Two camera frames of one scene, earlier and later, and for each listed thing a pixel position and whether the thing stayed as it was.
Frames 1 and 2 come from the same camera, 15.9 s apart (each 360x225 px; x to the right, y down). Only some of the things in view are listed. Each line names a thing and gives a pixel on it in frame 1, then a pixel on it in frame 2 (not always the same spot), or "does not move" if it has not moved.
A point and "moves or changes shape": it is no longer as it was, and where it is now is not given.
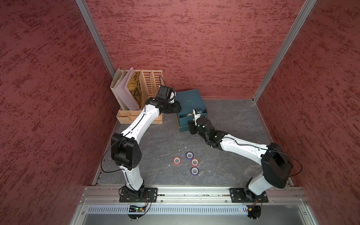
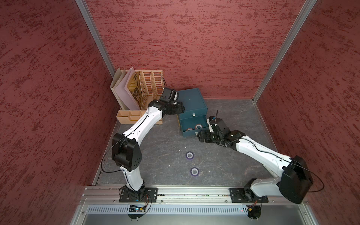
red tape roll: [195, 162] moves or changes shape
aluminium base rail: [276, 195] does not move
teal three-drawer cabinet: [190, 101] does not move
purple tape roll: [189, 155] does not move
